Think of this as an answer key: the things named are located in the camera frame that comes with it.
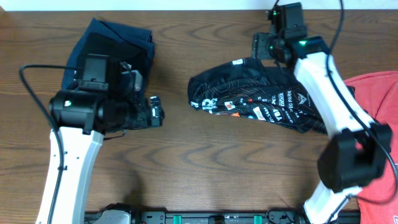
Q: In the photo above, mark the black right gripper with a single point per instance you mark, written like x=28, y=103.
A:
x=258, y=50

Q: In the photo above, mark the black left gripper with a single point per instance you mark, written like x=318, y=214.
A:
x=154, y=112

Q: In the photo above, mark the black patterned sports jersey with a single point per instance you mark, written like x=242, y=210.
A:
x=245, y=88

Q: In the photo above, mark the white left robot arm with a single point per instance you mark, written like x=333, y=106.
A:
x=83, y=114

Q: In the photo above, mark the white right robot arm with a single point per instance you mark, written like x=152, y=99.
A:
x=359, y=147

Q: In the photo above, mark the folded navy blue garment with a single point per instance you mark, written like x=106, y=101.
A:
x=137, y=36

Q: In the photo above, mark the folded black garment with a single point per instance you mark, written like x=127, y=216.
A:
x=123, y=56

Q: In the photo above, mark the red t-shirt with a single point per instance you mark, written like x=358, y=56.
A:
x=377, y=94

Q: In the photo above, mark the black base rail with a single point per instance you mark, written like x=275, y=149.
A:
x=122, y=213

